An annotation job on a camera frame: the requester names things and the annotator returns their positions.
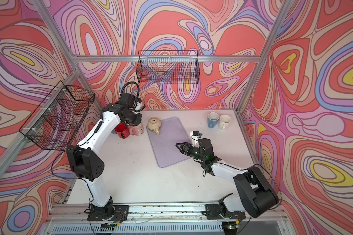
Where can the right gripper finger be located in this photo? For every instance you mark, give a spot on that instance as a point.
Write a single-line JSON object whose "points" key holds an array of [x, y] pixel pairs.
{"points": [[184, 144], [183, 149]]}

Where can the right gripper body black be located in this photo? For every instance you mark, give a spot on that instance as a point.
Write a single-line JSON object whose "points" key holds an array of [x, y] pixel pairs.
{"points": [[195, 152]]}

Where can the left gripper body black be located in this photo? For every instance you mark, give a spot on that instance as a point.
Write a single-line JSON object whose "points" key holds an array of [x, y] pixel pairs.
{"points": [[134, 117]]}

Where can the red mug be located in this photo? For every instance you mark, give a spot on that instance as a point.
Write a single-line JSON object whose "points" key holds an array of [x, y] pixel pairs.
{"points": [[122, 130]]}

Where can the pink patterned mug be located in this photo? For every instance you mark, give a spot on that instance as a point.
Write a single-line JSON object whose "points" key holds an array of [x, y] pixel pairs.
{"points": [[136, 130]]}

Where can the beige ceramic teapot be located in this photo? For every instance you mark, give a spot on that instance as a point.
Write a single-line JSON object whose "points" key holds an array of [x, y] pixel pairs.
{"points": [[154, 125]]}

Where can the blue floral mug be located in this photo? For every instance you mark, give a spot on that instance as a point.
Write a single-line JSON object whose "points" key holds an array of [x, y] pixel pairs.
{"points": [[212, 119]]}

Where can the white mug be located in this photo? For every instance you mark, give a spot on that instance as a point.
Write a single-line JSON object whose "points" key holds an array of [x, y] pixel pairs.
{"points": [[224, 122]]}

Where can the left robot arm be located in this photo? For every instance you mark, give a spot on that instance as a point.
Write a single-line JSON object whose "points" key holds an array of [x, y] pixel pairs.
{"points": [[84, 158]]}

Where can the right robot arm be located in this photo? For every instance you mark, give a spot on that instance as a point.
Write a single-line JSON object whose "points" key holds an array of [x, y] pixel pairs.
{"points": [[255, 195]]}

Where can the lavender tray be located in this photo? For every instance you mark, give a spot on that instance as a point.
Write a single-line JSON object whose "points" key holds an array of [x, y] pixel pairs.
{"points": [[172, 132]]}

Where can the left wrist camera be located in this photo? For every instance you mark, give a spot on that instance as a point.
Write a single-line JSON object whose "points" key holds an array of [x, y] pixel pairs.
{"points": [[139, 106]]}

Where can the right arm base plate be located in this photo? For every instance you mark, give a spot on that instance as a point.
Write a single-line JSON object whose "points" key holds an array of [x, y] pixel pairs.
{"points": [[217, 211]]}

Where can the black wire basket back wall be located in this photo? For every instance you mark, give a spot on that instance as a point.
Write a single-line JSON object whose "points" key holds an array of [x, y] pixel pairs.
{"points": [[168, 67]]}

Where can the black wire basket wall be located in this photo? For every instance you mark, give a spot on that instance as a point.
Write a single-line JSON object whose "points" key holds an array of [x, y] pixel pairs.
{"points": [[56, 121], [168, 67]]}

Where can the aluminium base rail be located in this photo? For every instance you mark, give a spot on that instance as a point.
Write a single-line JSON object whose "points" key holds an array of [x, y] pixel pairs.
{"points": [[183, 218]]}

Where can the black wire basket left wall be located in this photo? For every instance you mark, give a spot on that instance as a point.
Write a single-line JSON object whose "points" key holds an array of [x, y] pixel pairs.
{"points": [[56, 121]]}

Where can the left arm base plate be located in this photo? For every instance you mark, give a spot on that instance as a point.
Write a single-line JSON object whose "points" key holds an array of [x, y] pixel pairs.
{"points": [[118, 213]]}

